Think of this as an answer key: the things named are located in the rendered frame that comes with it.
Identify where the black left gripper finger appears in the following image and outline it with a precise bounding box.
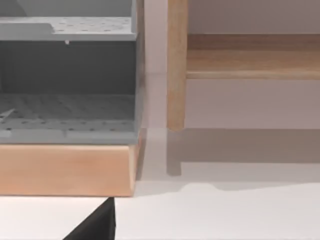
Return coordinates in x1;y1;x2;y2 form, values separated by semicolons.
62;196;117;240

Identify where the grey pierced drawer inside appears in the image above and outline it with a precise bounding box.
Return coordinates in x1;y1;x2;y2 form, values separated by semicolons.
0;93;138;145

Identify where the grey cabinet with wooden side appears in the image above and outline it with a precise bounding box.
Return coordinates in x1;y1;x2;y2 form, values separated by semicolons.
0;0;146;131

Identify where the wooden open shelf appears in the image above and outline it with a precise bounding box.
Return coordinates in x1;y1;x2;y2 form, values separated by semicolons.
166;0;320;132

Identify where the pale wooden drawer front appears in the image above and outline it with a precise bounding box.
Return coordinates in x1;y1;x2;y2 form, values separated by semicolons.
0;143;143;198

